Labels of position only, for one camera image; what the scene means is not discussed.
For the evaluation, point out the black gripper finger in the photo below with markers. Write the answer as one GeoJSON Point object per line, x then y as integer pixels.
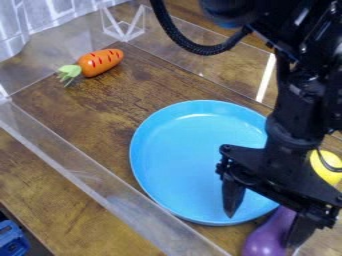
{"type": "Point", "coordinates": [233, 193]}
{"type": "Point", "coordinates": [302, 228]}

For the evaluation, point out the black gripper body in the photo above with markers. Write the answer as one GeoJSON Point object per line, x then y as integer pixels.
{"type": "Point", "coordinates": [277, 171]}

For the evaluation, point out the yellow toy lemon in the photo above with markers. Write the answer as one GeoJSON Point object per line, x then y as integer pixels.
{"type": "Point", "coordinates": [327, 166]}

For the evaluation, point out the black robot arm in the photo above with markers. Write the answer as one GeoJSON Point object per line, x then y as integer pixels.
{"type": "Point", "coordinates": [302, 29]}

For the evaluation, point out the blue round tray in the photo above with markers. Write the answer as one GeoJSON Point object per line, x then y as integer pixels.
{"type": "Point", "coordinates": [174, 153]}

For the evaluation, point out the purple toy eggplant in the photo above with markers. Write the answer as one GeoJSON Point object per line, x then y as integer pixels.
{"type": "Point", "coordinates": [266, 241]}

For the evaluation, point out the orange toy carrot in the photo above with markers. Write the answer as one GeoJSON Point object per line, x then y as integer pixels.
{"type": "Point", "coordinates": [91, 65]}

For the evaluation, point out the blue plastic box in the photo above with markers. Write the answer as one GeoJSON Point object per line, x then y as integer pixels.
{"type": "Point", "coordinates": [14, 242]}

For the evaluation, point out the white checkered curtain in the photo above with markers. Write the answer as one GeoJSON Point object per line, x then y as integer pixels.
{"type": "Point", "coordinates": [26, 17]}

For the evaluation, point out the clear acrylic enclosure wall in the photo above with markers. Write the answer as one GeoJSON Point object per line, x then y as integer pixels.
{"type": "Point", "coordinates": [66, 179]}

